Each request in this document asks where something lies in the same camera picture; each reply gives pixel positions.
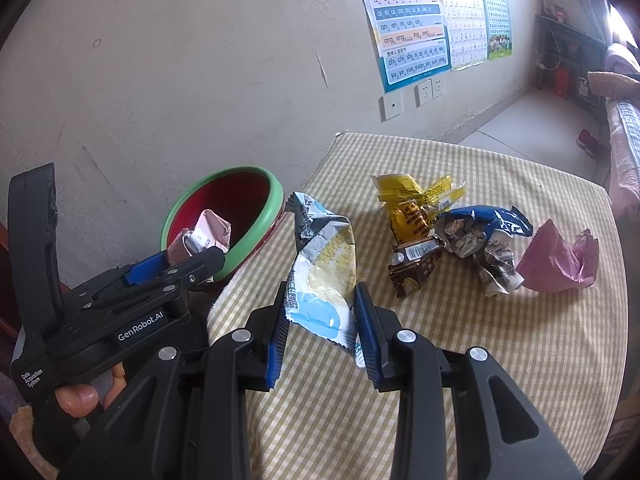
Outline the orange pillow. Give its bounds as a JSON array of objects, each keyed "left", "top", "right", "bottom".
[{"left": 587, "top": 70, "right": 640, "bottom": 99}]

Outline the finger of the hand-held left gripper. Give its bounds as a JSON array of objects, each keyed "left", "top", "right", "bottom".
[
  {"left": 81, "top": 247, "right": 227, "bottom": 312},
  {"left": 122, "top": 251, "right": 171, "bottom": 288}
]

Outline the pink plastic bag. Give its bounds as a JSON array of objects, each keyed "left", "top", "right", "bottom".
[{"left": 516, "top": 218, "right": 600, "bottom": 295}]

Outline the blue lettered wall poster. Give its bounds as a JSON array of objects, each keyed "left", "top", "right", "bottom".
[{"left": 350, "top": 0, "right": 451, "bottom": 95}]

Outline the person's left hand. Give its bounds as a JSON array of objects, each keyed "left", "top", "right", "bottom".
[{"left": 54, "top": 362, "right": 127, "bottom": 420}]

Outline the metal shelf desk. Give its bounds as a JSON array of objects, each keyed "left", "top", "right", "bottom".
[{"left": 534, "top": 12, "right": 609, "bottom": 117}]

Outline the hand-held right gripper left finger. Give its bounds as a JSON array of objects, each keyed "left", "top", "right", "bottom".
[{"left": 57, "top": 280, "right": 294, "bottom": 480}]

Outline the green number wall poster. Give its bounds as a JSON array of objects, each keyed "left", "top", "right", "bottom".
[{"left": 475, "top": 0, "right": 515, "bottom": 61}]

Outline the pink bed sheet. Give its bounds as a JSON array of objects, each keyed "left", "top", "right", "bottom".
[{"left": 604, "top": 105, "right": 640, "bottom": 221}]

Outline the brown drink carton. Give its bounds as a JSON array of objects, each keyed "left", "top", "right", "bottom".
[{"left": 388, "top": 237, "right": 444, "bottom": 299}]

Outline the yellow black snack wrapper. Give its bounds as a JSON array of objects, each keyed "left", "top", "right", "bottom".
[{"left": 390, "top": 200, "right": 439, "bottom": 249}]

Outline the blue silver snack wrapper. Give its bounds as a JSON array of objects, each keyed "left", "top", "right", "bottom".
[{"left": 434, "top": 220, "right": 525, "bottom": 297}]

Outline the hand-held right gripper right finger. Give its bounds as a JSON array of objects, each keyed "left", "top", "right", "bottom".
[{"left": 352, "top": 282, "right": 583, "bottom": 480}]

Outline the green red plastic bin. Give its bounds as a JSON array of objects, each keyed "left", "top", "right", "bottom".
[{"left": 160, "top": 165, "right": 285, "bottom": 284}]

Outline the folded pink bedding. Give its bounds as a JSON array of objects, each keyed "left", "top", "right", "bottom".
[{"left": 602, "top": 42, "right": 640, "bottom": 81}]

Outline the light blue snack wrapper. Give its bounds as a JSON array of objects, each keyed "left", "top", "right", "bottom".
[{"left": 283, "top": 190, "right": 366, "bottom": 369}]

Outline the pink drink carton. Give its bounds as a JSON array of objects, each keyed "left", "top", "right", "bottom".
[{"left": 166, "top": 209, "right": 234, "bottom": 265}]

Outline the white chart wall poster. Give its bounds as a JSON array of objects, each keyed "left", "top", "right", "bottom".
[{"left": 432, "top": 0, "right": 489, "bottom": 72}]

